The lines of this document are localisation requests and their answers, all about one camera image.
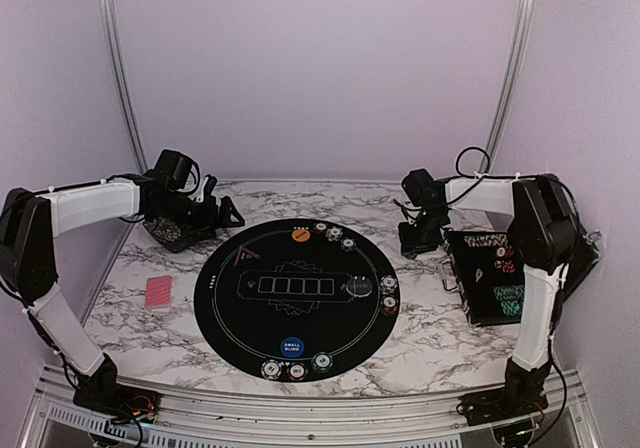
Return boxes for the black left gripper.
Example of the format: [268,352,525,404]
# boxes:
[152,192,244,243]

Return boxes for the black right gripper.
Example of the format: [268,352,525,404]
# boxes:
[397,209,447,256]

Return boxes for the black dealer button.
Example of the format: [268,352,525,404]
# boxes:
[346,276,373,298]

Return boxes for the red triangular all-in marker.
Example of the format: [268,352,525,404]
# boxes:
[234,247,260,266]

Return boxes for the red playing card deck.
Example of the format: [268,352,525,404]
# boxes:
[144,275,173,309]

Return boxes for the orange big blind button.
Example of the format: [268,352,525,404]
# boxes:
[291,228,311,243]

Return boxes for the blue small blind button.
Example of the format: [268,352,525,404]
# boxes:
[280,337,305,359]

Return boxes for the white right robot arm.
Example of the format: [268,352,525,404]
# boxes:
[398,168,583,416]

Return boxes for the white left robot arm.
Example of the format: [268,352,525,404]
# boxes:
[1,149,245,413]

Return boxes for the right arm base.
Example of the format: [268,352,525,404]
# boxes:
[456,387,549,445]

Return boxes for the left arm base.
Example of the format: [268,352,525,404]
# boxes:
[73,364,159,424]

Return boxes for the black floral patterned pouch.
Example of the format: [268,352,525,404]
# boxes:
[143,218,216,253]

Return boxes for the black poker chip case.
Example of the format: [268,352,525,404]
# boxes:
[444,230,525,327]

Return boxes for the round black poker mat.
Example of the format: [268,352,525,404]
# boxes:
[194,219,401,383]

